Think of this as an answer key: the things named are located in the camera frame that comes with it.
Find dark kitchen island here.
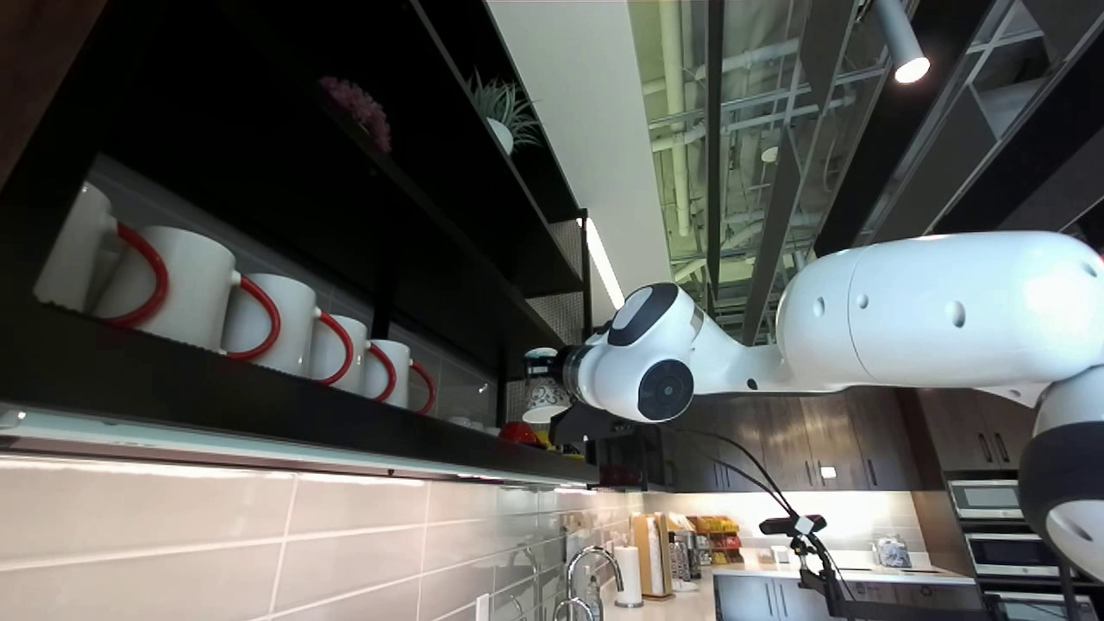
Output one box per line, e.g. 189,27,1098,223
709,569,985,621

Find dark wood kitchen cabinets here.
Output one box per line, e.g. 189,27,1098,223
660,384,1039,496

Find patterned paper coffee cup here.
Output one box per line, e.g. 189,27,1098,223
519,357,577,431

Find black camera on tripod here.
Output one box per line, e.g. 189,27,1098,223
755,512,875,617

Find chrome kitchen faucet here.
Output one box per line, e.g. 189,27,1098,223
510,538,630,621

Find white paper towel roll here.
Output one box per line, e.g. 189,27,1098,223
611,543,649,612

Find stainless built-in oven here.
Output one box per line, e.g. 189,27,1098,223
961,529,1080,584

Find under-shelf light strip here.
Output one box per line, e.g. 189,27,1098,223
0,404,599,485

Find bowl of fruit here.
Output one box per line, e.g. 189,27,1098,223
685,512,746,569

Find stainless built-in microwave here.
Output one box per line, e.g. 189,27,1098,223
940,475,1029,525

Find blue white ceramic jar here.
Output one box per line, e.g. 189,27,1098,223
870,533,913,575

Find purple flower decoration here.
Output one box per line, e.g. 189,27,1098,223
312,71,392,155

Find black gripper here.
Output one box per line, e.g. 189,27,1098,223
523,338,599,404

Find green plant white pot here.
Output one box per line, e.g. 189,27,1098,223
463,69,546,159

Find large ceiling spotlight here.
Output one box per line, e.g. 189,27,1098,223
870,0,934,90

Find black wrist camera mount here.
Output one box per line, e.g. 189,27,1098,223
548,404,622,457

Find red shelf item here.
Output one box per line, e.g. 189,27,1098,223
495,416,541,452

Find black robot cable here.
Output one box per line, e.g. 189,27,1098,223
674,426,807,544

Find white mug red handle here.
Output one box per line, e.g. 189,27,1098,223
216,268,319,381
26,178,116,318
87,222,240,357
407,358,442,421
306,308,371,391
358,335,415,411

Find wooden board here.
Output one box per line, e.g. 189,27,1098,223
626,512,674,602

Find dark wall shelf unit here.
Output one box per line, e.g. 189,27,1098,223
0,0,599,485

